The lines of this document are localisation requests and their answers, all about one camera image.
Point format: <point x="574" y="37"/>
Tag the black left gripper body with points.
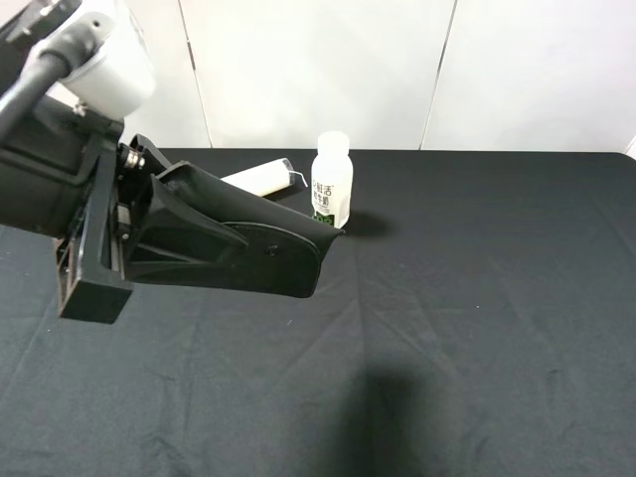
<point x="69" y="177"/>

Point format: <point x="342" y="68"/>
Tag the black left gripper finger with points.
<point x="190" y="228"/>

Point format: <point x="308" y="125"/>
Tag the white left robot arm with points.
<point x="89" y="55"/>

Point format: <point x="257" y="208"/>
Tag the white cylindrical tube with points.
<point x="264" y="179"/>

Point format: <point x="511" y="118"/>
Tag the white milk bottle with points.
<point x="332" y="179"/>

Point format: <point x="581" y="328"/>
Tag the black tablecloth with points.
<point x="476" y="319"/>

